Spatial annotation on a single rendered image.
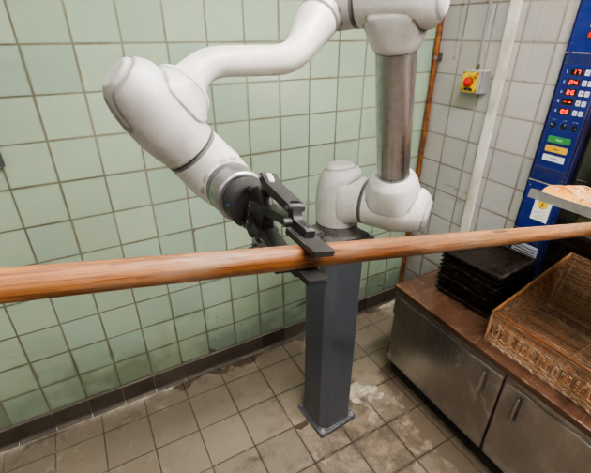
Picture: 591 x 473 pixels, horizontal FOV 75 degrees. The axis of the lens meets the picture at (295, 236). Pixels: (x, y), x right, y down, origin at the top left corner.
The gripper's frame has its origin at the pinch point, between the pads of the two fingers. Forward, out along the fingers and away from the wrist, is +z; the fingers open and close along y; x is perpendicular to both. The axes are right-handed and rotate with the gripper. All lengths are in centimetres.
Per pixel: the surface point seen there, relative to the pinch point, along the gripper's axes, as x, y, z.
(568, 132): -148, -17, -47
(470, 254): -131, 41, -56
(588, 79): -144, -37, -46
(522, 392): -113, 70, -8
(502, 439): -118, 97, -8
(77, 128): 19, 12, -126
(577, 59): -143, -43, -52
